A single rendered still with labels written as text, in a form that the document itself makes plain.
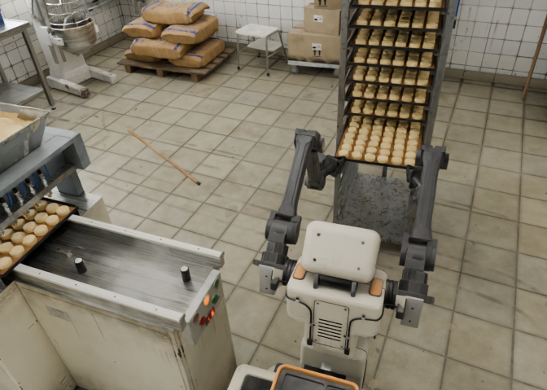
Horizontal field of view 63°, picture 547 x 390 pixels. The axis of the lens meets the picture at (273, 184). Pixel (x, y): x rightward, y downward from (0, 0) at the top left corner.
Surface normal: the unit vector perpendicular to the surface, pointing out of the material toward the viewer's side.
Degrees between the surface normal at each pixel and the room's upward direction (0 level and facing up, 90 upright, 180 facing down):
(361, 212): 0
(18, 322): 90
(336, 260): 47
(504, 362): 0
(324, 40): 86
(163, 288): 0
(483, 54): 90
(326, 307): 82
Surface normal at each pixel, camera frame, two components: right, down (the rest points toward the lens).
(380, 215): -0.05, -0.79
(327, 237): -0.26, -0.11
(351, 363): -0.32, 0.47
